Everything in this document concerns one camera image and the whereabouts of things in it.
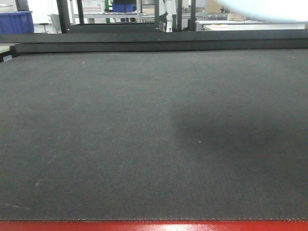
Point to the black round stool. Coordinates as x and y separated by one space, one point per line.
45 31

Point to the light blue round tray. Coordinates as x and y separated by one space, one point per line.
270 10

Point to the black woven table mat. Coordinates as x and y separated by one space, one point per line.
214 135

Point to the blue plastic crate background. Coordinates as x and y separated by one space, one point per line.
16 23

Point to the black metal frame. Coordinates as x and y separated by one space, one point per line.
123 27

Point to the white background table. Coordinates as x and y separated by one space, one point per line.
245 26

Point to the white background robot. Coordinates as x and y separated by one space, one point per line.
167 14

